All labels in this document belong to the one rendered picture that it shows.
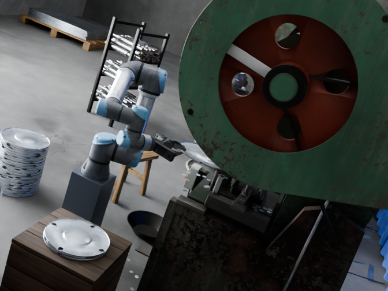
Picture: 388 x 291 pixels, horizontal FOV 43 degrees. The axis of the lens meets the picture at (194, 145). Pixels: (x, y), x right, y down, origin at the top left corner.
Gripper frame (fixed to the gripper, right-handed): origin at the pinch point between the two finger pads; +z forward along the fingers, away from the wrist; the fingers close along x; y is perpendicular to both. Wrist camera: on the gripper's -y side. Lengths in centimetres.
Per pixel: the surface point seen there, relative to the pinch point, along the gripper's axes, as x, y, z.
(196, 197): 15.5, -16.3, 4.4
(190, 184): 25.3, 15.8, 28.0
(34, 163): 60, 89, -28
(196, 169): 16.0, 16.1, 27.1
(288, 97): -49, -57, -15
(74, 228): 46, 0, -41
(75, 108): 75, 248, 67
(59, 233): 47, -2, -49
